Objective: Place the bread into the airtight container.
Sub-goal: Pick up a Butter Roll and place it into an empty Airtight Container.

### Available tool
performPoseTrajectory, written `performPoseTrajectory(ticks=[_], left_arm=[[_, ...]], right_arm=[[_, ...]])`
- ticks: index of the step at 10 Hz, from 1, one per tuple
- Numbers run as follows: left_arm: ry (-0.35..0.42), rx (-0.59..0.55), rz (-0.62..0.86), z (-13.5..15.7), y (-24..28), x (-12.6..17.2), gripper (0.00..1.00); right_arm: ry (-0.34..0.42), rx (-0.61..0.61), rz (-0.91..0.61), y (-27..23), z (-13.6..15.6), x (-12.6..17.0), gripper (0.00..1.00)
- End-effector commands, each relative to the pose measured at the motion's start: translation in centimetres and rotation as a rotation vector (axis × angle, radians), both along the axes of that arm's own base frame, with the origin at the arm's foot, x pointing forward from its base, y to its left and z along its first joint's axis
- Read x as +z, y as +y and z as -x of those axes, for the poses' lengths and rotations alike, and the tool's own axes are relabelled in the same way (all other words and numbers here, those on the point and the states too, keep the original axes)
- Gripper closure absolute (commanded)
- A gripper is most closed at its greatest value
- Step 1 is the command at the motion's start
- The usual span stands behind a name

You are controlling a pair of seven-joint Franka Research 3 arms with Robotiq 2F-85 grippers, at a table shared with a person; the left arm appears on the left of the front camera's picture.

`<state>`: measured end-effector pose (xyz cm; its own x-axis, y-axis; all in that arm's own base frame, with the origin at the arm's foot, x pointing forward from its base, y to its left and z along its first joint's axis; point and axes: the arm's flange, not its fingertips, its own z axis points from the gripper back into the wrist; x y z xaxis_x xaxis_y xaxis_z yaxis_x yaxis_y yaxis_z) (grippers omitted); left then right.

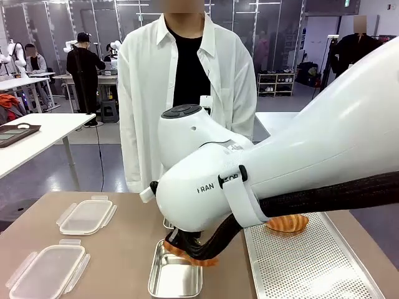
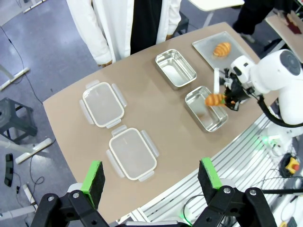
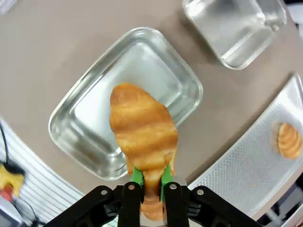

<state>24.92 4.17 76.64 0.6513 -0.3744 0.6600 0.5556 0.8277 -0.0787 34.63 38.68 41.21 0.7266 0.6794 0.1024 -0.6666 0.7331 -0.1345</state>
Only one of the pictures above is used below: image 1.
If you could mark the white background desk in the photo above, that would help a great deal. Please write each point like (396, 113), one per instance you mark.
(18, 81)

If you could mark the brown serving tray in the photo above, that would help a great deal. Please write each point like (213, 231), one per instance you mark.
(18, 138)

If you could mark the white name badge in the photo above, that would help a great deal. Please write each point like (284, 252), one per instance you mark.
(205, 101)

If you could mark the clear plastic clip lid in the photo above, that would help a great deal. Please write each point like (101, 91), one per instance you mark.
(46, 274)
(85, 216)

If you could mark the seated person in grey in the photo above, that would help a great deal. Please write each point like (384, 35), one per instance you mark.
(35, 63)

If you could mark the person's right forearm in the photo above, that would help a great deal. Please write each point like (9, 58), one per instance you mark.
(137, 162)

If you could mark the grey plastic stool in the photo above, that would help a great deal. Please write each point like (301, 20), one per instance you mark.
(109, 112)

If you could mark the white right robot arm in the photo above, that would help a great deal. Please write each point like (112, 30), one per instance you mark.
(311, 155)

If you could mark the golden croissant bread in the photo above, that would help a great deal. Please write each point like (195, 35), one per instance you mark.
(205, 262)
(286, 225)

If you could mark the perforated metal baking tray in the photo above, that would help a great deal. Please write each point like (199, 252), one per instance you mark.
(305, 264)

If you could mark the large empty white table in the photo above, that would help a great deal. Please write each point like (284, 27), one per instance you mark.
(274, 120)

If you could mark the orange cloth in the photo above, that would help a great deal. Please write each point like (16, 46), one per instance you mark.
(7, 101)

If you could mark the black light stand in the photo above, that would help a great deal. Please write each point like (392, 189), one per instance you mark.
(325, 71)

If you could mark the white shoe rack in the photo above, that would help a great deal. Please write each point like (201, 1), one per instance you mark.
(275, 84)

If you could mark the white table with brown tray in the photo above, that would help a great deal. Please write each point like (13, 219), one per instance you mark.
(46, 130)

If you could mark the person in white shirt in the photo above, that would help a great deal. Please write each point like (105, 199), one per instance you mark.
(143, 93)

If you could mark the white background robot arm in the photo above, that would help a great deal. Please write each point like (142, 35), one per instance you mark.
(17, 56)

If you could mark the person with black cap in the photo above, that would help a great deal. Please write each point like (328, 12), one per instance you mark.
(88, 68)

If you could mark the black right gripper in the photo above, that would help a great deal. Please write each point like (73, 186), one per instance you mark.
(174, 237)

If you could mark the person in black coat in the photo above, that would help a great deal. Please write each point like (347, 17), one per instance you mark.
(352, 53)

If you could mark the rectangular steel container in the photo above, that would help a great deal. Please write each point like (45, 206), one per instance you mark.
(166, 222)
(174, 277)

